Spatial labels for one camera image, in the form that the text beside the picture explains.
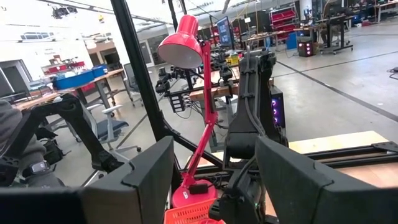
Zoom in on computer case pink lights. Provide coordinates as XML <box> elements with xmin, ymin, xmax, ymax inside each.
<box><xmin>297</xmin><ymin>36</ymin><xmax>315</xmax><ymax>58</ymax></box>

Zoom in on black aluminium rail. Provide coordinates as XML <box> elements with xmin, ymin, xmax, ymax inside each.
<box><xmin>304</xmin><ymin>141</ymin><xmax>398</xmax><ymax>169</ymax></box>

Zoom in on black smartwatch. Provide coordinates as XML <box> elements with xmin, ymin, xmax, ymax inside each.
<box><xmin>21</xmin><ymin>160</ymin><xmax>51</xmax><ymax>179</ymax></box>

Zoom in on wooden workbench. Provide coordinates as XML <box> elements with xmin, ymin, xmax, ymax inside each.
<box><xmin>14</xmin><ymin>68</ymin><xmax>131</xmax><ymax>110</ymax></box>

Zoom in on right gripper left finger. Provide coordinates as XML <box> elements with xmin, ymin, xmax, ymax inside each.
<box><xmin>0</xmin><ymin>136</ymin><xmax>175</xmax><ymax>224</ymax></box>

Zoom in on computer tower purple lights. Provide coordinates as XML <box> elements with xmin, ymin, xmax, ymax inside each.
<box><xmin>269</xmin><ymin>85</ymin><xmax>286</xmax><ymax>128</ymax></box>

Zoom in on black frame post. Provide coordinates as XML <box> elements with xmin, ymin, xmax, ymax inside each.
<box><xmin>110</xmin><ymin>0</ymin><xmax>224</xmax><ymax>187</ymax></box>

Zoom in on orange plastic basket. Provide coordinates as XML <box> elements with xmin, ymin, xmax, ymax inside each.
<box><xmin>164</xmin><ymin>198</ymin><xmax>218</xmax><ymax>224</ymax></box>

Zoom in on grey office chair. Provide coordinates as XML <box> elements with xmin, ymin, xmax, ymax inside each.
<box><xmin>82</xmin><ymin>104</ymin><xmax>143</xmax><ymax>156</ymax></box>

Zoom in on small blue bin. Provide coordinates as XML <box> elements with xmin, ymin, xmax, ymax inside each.
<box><xmin>91</xmin><ymin>64</ymin><xmax>108</xmax><ymax>78</ymax></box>

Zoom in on black standing desk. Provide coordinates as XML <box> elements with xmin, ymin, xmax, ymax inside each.
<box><xmin>317</xmin><ymin>14</ymin><xmax>355</xmax><ymax>55</ymax></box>

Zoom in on wooden table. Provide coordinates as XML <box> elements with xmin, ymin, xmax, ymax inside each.
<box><xmin>188</xmin><ymin>65</ymin><xmax>274</xmax><ymax>102</ymax></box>

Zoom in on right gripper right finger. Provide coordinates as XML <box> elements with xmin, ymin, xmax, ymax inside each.
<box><xmin>254</xmin><ymin>136</ymin><xmax>398</xmax><ymax>224</ymax></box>

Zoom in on red desk lamp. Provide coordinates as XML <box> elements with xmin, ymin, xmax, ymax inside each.
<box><xmin>157</xmin><ymin>14</ymin><xmax>219</xmax><ymax>208</ymax></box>

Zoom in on long blue bin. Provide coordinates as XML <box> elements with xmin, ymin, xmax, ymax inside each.
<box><xmin>52</xmin><ymin>70</ymin><xmax>96</xmax><ymax>91</ymax></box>

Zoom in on black ceiling spotlight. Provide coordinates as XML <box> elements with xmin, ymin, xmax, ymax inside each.
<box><xmin>51</xmin><ymin>5</ymin><xmax>78</xmax><ymax>20</ymax></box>

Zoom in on computer monitor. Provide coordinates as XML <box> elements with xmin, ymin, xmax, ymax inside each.
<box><xmin>216</xmin><ymin>16</ymin><xmax>234</xmax><ymax>48</ymax></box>

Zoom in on person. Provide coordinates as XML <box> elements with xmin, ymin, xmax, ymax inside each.
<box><xmin>0</xmin><ymin>99</ymin><xmax>66</xmax><ymax>188</ymax></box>

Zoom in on red shelving rack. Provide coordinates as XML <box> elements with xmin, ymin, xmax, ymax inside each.
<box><xmin>269</xmin><ymin>7</ymin><xmax>299</xmax><ymax>41</ymax></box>

